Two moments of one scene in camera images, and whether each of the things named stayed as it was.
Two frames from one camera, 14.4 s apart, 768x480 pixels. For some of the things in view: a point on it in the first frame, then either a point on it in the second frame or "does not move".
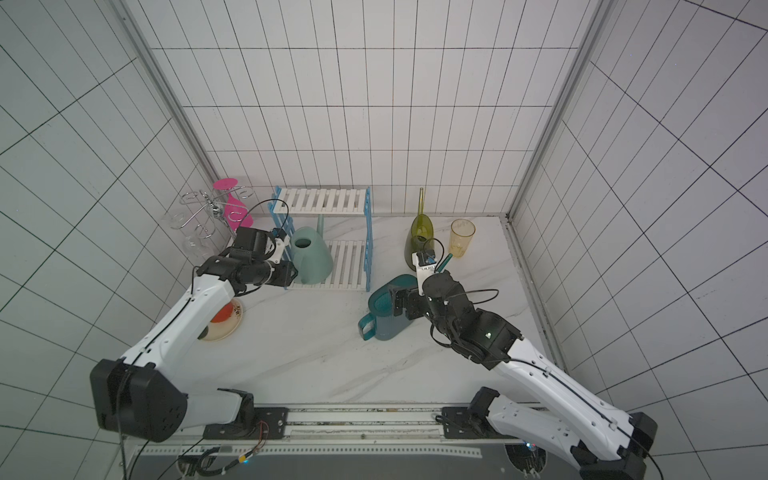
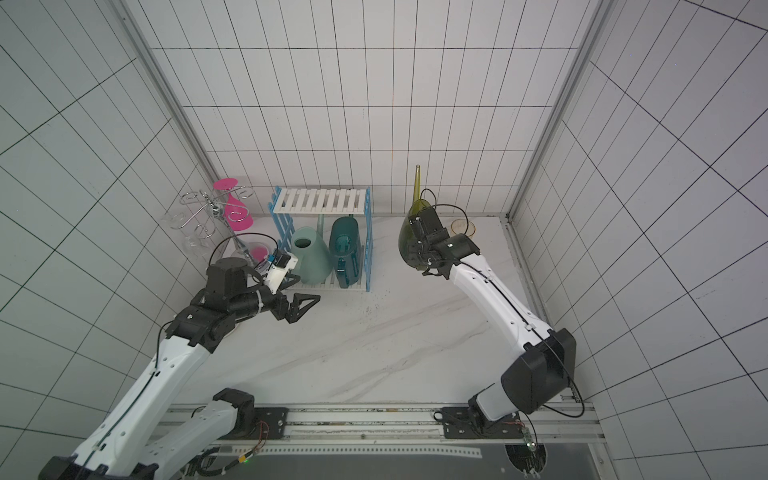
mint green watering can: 310,255 does not move
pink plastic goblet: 235,210 does not move
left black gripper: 285,272 → 293,314
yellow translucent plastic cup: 461,232 does not move
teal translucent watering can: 381,319 → 345,250
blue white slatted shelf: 345,219 does not move
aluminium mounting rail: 438,429 does not move
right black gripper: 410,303 → 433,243
